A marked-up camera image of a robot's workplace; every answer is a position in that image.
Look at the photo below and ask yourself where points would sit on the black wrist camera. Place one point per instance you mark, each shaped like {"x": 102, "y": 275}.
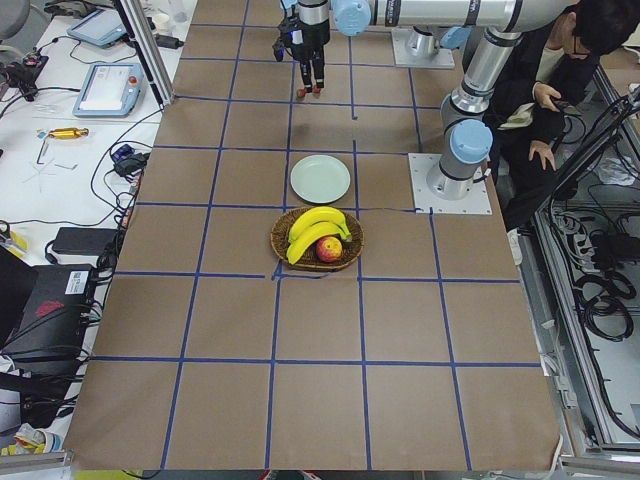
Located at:
{"x": 283, "y": 45}

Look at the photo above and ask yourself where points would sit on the white paper cup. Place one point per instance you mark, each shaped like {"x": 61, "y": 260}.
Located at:
{"x": 162, "y": 23}

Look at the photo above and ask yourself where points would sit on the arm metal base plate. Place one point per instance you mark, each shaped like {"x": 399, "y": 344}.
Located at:
{"x": 434, "y": 192}
{"x": 444, "y": 60}

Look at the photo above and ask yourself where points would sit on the person in black shirt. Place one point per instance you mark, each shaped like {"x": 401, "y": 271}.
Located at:
{"x": 550, "y": 65}

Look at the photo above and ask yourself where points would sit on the yellow banana bunch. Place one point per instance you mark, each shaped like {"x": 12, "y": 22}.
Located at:
{"x": 312, "y": 225}

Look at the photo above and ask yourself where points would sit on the gold metal tool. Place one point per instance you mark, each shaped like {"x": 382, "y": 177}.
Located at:
{"x": 68, "y": 133}

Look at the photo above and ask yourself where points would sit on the pale green plate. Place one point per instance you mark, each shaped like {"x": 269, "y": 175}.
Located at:
{"x": 320, "y": 179}

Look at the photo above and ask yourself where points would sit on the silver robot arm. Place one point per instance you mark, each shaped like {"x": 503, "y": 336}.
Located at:
{"x": 492, "y": 28}
{"x": 427, "y": 41}

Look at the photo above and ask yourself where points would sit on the grey teach pendant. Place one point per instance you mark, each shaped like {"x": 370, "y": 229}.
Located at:
{"x": 110, "y": 90}
{"x": 101, "y": 28}

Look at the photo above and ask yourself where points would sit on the red yellow apple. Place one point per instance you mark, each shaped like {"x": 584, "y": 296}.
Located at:
{"x": 329, "y": 249}

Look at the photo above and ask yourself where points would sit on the grey teach pendant near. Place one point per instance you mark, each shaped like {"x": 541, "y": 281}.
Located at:
{"x": 110, "y": 90}

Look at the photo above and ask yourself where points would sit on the aluminium frame post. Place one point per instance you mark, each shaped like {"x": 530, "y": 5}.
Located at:
{"x": 140, "y": 34}

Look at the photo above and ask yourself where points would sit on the black power adapter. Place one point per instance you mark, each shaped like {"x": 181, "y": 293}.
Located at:
{"x": 85, "y": 241}

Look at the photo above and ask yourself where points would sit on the black smartphone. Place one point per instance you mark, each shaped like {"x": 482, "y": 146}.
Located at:
{"x": 560, "y": 105}

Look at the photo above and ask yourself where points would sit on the grey teach pendant far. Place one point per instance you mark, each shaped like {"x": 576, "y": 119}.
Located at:
{"x": 101, "y": 28}

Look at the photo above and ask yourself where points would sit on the woven wicker basket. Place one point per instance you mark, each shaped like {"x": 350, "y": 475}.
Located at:
{"x": 309, "y": 261}

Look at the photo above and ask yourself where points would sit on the black computer box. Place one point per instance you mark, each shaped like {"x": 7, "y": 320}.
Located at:
{"x": 56, "y": 315}

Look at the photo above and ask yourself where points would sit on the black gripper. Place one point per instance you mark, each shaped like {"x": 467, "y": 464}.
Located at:
{"x": 312, "y": 43}

